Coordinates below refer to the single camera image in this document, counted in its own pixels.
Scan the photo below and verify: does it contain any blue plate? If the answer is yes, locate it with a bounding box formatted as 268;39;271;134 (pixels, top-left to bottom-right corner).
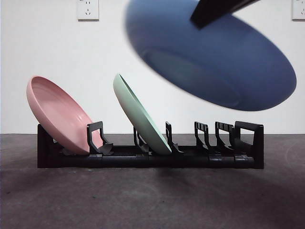
123;0;297;112

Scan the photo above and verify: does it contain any pale green plate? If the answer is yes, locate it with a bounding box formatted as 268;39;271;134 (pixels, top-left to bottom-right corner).
113;73;172;154

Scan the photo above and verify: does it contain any pink plate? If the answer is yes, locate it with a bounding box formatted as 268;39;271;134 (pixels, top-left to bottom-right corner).
26;75;103;155

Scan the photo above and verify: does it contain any black dish rack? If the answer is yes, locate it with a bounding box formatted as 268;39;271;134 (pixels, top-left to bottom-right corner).
37;120;264;170

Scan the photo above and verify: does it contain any white wall socket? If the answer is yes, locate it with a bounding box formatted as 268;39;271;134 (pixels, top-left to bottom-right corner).
77;0;100;21
292;0;305;21

